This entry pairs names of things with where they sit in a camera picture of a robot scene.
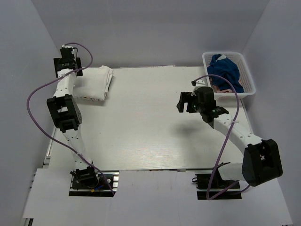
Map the pink t-shirt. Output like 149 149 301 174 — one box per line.
210 79 235 94

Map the white Coca-Cola t-shirt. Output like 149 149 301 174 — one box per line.
73 66 113 100

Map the navy blue t-shirt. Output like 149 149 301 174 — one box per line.
207 54 244 93

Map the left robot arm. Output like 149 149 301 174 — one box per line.
47 45 93 172

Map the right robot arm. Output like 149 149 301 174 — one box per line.
176 87 283 188

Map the folded white printed t-shirt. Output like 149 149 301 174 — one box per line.
74 96 104 102

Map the white perforated plastic basket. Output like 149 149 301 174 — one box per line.
202 51 256 99

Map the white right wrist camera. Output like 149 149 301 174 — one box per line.
191 80 206 96

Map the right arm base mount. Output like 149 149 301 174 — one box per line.
191 173 242 200

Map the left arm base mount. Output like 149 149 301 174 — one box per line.
69 170 119 197

